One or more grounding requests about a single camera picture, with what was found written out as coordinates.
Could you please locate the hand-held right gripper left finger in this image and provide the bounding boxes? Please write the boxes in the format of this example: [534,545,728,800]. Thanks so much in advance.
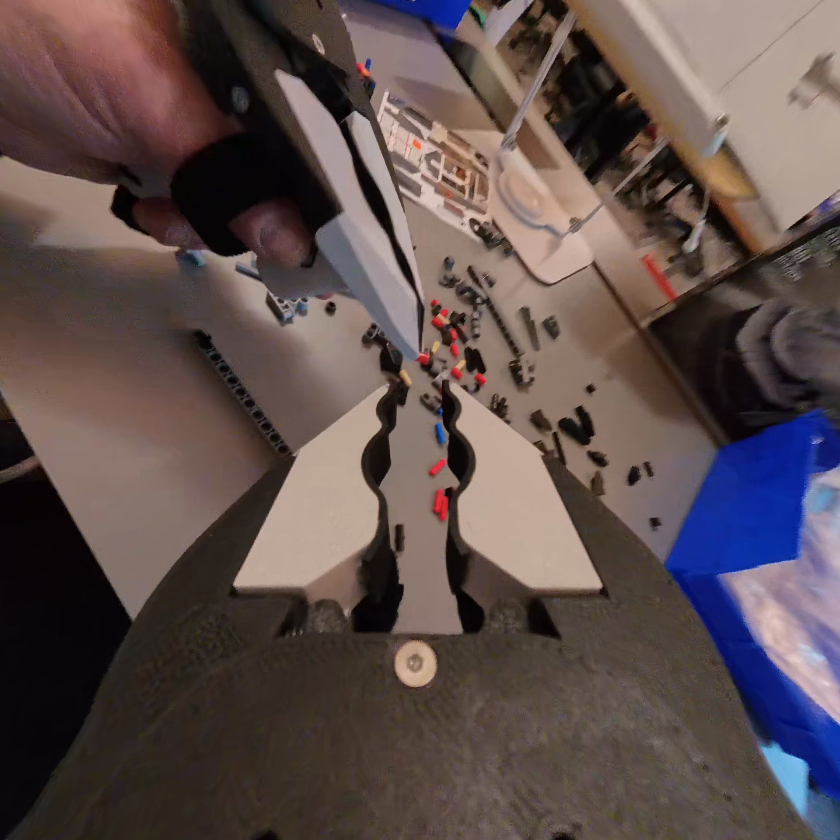
[233,384,401,634]

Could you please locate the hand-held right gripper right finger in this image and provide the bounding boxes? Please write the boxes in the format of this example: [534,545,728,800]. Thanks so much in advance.
[441,378,605,632]

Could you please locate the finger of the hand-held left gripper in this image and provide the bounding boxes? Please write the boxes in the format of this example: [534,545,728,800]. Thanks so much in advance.
[343,110,426,312]
[274,70,422,360]

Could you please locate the long grey lego beam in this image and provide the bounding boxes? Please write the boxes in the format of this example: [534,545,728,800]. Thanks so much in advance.
[196,330,294,458]

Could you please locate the pile of lego pieces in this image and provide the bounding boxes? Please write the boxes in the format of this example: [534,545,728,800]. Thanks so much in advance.
[177,220,664,552]

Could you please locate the lego instruction booklet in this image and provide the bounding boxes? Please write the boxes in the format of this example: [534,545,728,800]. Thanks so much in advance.
[377,88,493,221]

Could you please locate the dark lego set box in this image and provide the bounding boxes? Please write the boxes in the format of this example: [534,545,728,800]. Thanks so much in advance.
[640,193,840,447]

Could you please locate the person's left hand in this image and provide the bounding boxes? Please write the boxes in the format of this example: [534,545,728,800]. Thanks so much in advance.
[0,0,319,270]

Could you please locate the blue plastic bin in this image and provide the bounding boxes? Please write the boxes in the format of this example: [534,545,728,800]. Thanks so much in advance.
[367,0,473,28]
[666,410,840,808]

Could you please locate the white round lamp base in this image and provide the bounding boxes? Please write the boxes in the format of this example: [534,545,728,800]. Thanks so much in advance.
[489,141,595,286]

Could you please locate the dark metal shelving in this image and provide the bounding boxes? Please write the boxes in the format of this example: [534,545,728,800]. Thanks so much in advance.
[472,0,723,277]

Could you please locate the clear plastic bags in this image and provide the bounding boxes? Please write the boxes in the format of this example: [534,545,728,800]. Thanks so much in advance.
[718,459,840,723]

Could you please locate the white cabinet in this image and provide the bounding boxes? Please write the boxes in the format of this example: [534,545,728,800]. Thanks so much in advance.
[571,0,840,250]

